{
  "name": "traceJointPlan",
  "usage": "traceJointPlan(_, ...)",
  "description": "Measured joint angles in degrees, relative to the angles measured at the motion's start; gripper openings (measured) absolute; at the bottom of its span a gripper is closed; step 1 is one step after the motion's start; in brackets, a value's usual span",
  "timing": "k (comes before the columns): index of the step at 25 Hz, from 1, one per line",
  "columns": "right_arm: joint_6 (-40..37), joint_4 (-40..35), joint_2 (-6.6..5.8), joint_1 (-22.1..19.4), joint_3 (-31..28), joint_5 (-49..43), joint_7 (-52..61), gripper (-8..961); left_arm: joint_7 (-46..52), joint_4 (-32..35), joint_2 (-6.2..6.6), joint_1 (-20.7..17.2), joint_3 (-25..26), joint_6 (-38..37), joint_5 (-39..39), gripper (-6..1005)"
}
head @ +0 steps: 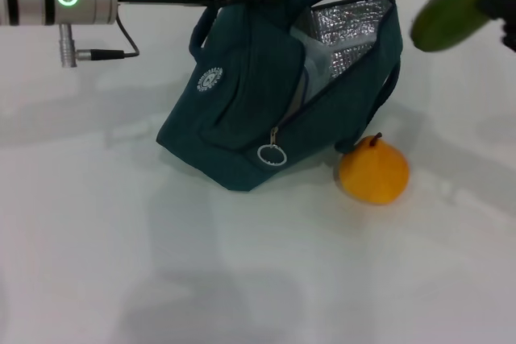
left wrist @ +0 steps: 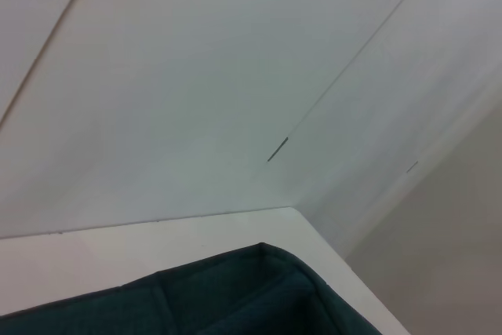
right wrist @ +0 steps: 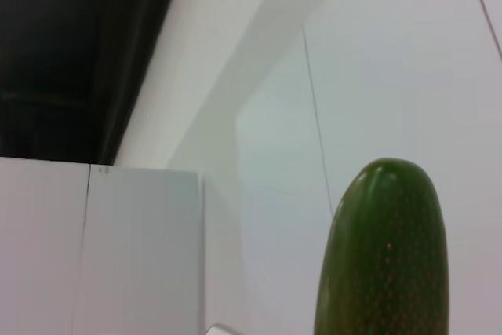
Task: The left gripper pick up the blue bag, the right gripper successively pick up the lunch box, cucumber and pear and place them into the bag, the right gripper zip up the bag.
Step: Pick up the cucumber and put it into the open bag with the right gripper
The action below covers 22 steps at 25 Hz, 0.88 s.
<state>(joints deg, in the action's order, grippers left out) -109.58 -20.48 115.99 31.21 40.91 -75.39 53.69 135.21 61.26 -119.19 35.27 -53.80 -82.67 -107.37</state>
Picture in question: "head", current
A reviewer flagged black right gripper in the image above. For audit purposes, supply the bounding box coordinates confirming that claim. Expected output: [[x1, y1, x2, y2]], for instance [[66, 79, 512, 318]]
[[475, 0, 516, 52]]

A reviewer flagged green cucumber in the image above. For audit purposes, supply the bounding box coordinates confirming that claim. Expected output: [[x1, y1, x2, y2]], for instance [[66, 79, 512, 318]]
[[410, 0, 516, 54]]

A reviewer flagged dark teal fabric lunch bag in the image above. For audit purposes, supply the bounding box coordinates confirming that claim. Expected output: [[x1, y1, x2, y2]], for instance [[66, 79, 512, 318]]
[[155, 0, 405, 193]]

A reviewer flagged orange yellow pear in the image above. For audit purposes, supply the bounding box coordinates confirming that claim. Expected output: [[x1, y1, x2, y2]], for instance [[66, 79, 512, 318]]
[[338, 131, 411, 205]]

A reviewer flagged black wrist cable with connector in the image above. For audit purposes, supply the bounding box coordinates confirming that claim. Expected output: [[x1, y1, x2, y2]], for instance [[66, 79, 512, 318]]
[[59, 17, 141, 68]]

